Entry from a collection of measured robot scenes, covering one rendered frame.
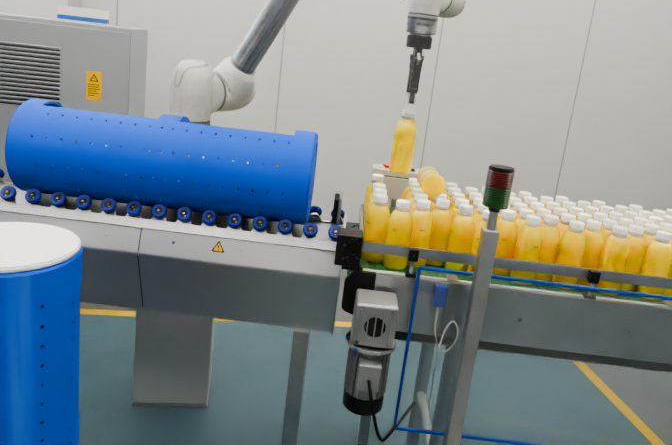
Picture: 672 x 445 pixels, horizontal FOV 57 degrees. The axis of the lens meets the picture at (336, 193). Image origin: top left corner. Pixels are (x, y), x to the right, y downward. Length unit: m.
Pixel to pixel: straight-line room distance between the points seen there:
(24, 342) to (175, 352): 1.31
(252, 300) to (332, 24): 2.99
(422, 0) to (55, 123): 1.11
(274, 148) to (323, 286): 0.43
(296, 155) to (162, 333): 1.09
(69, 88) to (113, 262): 1.63
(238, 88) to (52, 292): 1.36
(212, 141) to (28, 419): 0.84
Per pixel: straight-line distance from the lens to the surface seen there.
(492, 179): 1.52
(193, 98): 2.35
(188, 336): 2.56
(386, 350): 1.67
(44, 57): 3.45
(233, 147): 1.78
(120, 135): 1.86
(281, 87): 4.58
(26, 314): 1.32
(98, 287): 2.05
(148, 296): 2.01
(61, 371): 1.43
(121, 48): 3.36
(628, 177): 5.57
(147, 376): 2.66
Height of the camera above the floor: 1.51
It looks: 14 degrees down
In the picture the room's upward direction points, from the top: 7 degrees clockwise
